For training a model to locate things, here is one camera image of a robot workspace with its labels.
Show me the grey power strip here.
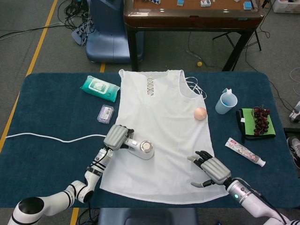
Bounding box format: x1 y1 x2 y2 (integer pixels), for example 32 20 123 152
71 24 91 45

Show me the green wet wipes pack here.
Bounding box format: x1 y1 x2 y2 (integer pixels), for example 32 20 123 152
80 75 120 103

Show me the dark red grape bunch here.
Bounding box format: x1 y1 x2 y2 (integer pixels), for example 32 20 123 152
250 105 270 136

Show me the white power cord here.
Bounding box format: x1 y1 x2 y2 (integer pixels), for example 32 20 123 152
5 132 107 143

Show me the grey white sneaker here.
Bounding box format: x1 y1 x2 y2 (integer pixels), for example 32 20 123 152
286 137 300 168

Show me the brown wooden mahjong table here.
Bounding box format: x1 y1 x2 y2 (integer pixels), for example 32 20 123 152
123 0 265 72

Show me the pink ball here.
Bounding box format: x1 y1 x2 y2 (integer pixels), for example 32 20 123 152
194 107 208 121

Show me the white storage box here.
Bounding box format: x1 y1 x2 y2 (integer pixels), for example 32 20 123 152
271 0 300 14

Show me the blue chair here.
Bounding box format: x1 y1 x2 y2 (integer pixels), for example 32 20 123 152
85 0 145 64

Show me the grey silver device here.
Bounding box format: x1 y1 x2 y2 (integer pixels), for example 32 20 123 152
288 100 300 124

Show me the small clear purple box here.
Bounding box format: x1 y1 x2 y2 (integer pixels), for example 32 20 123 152
96 104 115 124

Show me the dark blue table cover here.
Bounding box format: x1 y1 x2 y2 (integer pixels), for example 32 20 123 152
0 72 300 209

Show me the white sleeveless top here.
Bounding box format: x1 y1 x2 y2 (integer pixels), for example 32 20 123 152
99 68 230 205

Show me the right robot hand grey black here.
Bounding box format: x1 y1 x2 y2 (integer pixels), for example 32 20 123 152
187 150 232 189

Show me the green black folded cloth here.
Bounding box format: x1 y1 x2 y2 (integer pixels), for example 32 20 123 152
235 108 277 144

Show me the left robot hand grey black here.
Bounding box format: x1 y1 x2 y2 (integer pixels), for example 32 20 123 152
103 124 135 150

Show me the translucent blue measuring cup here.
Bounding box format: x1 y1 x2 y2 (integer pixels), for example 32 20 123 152
215 88 238 115

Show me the white handheld steamer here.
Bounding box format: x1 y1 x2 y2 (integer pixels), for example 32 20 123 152
123 138 155 160

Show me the black floor cable tangle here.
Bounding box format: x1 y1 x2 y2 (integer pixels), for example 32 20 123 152
62 0 94 32

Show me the white pink toothpaste tube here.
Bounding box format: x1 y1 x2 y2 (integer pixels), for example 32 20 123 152
225 138 267 167

